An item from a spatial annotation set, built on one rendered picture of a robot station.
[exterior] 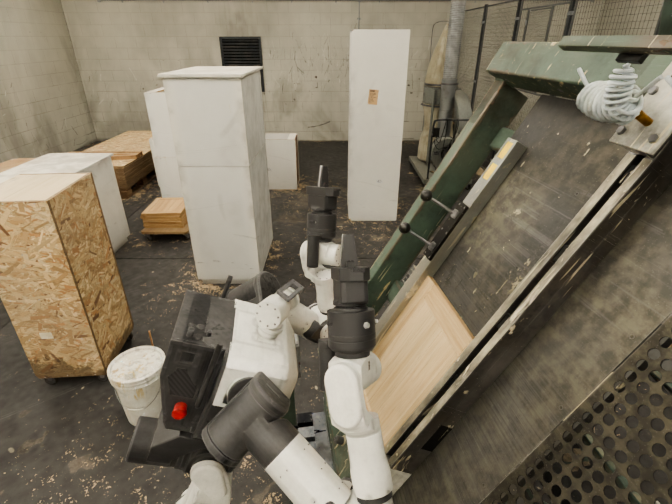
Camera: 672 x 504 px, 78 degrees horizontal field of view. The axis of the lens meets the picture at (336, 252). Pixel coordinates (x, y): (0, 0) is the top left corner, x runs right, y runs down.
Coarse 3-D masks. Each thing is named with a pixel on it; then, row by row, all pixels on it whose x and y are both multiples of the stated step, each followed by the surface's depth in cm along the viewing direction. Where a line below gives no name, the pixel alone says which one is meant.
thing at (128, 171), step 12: (132, 132) 754; (144, 132) 754; (108, 144) 668; (120, 144) 668; (132, 144) 668; (144, 144) 668; (144, 156) 613; (120, 168) 552; (132, 168) 579; (144, 168) 614; (120, 180) 560; (132, 180) 578; (144, 180) 619; (120, 192) 568; (132, 192) 588
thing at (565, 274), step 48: (624, 96) 67; (624, 144) 76; (624, 192) 76; (576, 240) 81; (528, 288) 88; (576, 288) 85; (480, 336) 93; (528, 336) 89; (480, 384) 93; (432, 432) 99
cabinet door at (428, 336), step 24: (432, 288) 125; (408, 312) 132; (432, 312) 121; (456, 312) 114; (384, 336) 138; (408, 336) 127; (432, 336) 117; (456, 336) 108; (384, 360) 133; (408, 360) 122; (432, 360) 113; (384, 384) 128; (408, 384) 118; (432, 384) 109; (384, 408) 123; (408, 408) 114; (384, 432) 119
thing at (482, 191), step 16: (496, 160) 119; (512, 160) 117; (496, 176) 118; (480, 192) 120; (480, 208) 122; (464, 224) 124; (448, 240) 126; (416, 272) 133; (432, 272) 130; (416, 288) 132; (400, 304) 134; (384, 320) 138
